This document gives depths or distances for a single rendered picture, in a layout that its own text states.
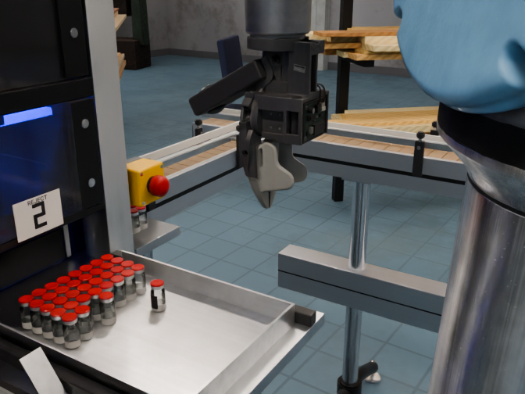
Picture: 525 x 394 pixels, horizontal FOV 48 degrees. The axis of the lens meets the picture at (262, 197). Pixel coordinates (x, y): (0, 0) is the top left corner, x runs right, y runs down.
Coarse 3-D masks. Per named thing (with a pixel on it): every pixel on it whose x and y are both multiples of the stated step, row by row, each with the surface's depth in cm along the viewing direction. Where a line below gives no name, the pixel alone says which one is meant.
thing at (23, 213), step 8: (48, 192) 90; (56, 192) 91; (32, 200) 88; (40, 200) 89; (48, 200) 90; (56, 200) 91; (16, 208) 85; (24, 208) 87; (40, 208) 89; (48, 208) 90; (56, 208) 92; (16, 216) 86; (24, 216) 87; (32, 216) 88; (48, 216) 91; (56, 216) 92; (16, 224) 86; (24, 224) 87; (32, 224) 88; (48, 224) 91; (56, 224) 92; (16, 232) 86; (24, 232) 87; (32, 232) 89; (40, 232) 90
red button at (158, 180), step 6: (156, 180) 107; (162, 180) 108; (168, 180) 109; (150, 186) 108; (156, 186) 107; (162, 186) 108; (168, 186) 109; (150, 192) 108; (156, 192) 107; (162, 192) 108
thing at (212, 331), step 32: (128, 256) 101; (192, 288) 95; (224, 288) 91; (128, 320) 87; (160, 320) 87; (192, 320) 87; (224, 320) 87; (256, 320) 87; (288, 320) 84; (64, 352) 74; (96, 352) 80; (128, 352) 80; (160, 352) 80; (192, 352) 80; (224, 352) 80; (256, 352) 77; (128, 384) 68; (160, 384) 73; (192, 384) 73; (224, 384) 72
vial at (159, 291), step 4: (152, 288) 88; (156, 288) 88; (160, 288) 88; (164, 288) 89; (152, 292) 88; (156, 292) 88; (160, 292) 88; (164, 292) 89; (160, 296) 88; (164, 296) 89; (160, 300) 88; (164, 300) 89; (160, 304) 89; (164, 304) 89; (152, 308) 89; (160, 308) 89; (164, 308) 89
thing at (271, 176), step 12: (264, 144) 70; (264, 156) 70; (276, 156) 69; (264, 168) 71; (276, 168) 70; (252, 180) 71; (264, 180) 71; (276, 180) 71; (288, 180) 70; (264, 192) 73; (264, 204) 74
